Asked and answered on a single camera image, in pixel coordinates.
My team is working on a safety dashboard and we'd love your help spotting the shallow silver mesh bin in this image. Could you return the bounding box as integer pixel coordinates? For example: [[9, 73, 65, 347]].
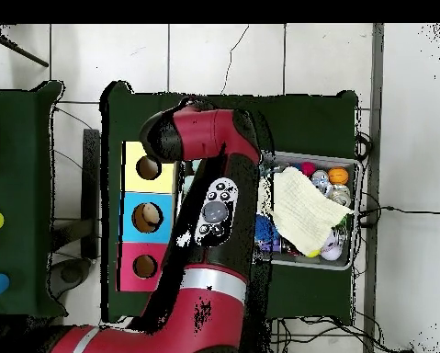
[[175, 150, 362, 272]]

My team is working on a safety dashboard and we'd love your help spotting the black tripod leg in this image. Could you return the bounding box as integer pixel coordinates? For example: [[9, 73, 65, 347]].
[[0, 30, 50, 68]]

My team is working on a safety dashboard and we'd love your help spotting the grey round floor base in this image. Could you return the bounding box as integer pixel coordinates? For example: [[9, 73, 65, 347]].
[[50, 256, 93, 300]]

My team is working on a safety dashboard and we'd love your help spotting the large blue spiky ball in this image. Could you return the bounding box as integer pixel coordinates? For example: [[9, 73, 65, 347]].
[[254, 214, 280, 244]]

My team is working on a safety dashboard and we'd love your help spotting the dark green side table cloth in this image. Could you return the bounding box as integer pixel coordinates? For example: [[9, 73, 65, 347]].
[[0, 80, 68, 318]]

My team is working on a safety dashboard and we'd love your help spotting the silver can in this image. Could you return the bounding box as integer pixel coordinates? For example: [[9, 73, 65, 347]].
[[329, 184, 352, 208]]

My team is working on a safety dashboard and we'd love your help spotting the black cable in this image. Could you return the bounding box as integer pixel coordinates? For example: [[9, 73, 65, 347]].
[[355, 205, 440, 227]]

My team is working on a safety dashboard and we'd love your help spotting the orange ball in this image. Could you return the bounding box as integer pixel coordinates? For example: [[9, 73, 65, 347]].
[[327, 165, 350, 186]]

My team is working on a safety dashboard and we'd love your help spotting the cream yellow cloth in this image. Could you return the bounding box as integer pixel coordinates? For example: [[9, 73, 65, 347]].
[[268, 165, 355, 257]]

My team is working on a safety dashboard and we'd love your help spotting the white ball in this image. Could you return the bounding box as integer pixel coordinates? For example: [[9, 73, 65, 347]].
[[320, 234, 344, 261]]

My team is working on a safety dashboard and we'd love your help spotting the wooden box with three holes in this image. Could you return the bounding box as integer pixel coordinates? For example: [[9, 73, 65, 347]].
[[116, 141, 178, 293]]

